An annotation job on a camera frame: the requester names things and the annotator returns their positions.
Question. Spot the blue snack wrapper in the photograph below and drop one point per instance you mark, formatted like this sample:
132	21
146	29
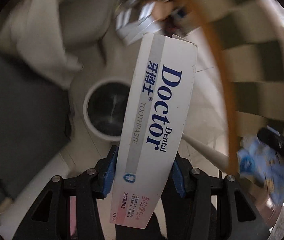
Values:
258	160

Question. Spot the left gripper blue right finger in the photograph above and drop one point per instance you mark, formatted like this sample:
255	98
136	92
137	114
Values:
180	174

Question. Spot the white cloth on chair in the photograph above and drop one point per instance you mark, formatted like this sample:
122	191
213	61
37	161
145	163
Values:
33	29

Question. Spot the white Doctor toothpaste box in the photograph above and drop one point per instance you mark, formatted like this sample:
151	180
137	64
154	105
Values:
156	113

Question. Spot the checkered green tablecloth table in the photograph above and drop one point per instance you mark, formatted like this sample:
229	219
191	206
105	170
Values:
247	41

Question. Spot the pink suitcase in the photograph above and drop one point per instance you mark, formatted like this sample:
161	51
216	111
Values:
73	222

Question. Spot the white round trash bin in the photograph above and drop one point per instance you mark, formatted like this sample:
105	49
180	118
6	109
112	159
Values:
104	108

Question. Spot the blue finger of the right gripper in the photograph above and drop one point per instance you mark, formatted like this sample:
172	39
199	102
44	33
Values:
272	139

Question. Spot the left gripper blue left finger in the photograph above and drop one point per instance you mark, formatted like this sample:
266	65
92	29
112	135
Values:
105	173

